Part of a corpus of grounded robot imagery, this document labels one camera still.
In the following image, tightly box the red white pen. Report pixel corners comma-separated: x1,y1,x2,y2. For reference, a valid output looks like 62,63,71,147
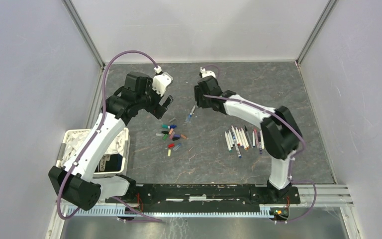
231,125,242,147

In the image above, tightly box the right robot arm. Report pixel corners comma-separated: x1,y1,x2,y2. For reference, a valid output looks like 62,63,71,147
193,76,306,203

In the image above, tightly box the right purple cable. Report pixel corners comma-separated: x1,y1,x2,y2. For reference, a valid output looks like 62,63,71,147
200,64,317,224

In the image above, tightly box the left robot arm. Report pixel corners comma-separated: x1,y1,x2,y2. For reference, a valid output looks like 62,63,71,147
48,72,173,211

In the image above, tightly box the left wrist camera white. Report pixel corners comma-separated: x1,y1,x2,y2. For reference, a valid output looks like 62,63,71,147
152,66,173,97

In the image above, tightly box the yellow capped white pen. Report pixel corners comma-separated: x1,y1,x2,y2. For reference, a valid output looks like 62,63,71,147
260,130,265,149

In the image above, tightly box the white plastic basket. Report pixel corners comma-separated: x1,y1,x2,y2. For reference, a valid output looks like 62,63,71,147
56,128,130,178

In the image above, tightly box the blue transparent pen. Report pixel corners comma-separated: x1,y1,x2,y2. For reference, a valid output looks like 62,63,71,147
231,131,242,158

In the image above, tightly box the aluminium frame rail left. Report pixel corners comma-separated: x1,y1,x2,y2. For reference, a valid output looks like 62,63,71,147
62,0,105,69

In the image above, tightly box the purple transparent pen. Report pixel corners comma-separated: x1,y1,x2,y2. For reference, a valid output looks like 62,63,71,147
257,130,263,155

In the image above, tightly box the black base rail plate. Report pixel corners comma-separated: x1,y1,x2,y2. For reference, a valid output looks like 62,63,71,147
121,183,301,213

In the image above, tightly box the teal capped white pen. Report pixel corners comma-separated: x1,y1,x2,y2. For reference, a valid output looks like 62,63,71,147
224,131,233,152

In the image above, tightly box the houndstooth patterned pen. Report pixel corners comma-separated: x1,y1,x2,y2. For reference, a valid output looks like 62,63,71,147
244,126,253,148

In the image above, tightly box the aluminium frame rail right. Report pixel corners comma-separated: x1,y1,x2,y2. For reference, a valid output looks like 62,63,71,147
295,0,338,67

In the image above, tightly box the white slotted cable duct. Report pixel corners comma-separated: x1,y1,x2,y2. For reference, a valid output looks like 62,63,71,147
66,205,290,219

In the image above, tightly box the violet capped white pen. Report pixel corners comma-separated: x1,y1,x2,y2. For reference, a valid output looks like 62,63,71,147
235,127,245,148

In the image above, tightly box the white cloth in basket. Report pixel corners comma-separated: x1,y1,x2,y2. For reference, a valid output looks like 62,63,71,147
57,127,129,167

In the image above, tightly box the black capped pen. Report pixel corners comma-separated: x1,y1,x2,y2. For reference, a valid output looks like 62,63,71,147
228,130,235,148

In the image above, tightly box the aluminium frame rail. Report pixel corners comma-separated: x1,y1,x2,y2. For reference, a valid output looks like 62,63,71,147
62,0,105,69
295,0,338,67

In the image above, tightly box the blue capped white pen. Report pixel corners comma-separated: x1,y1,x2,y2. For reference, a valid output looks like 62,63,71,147
252,131,256,148

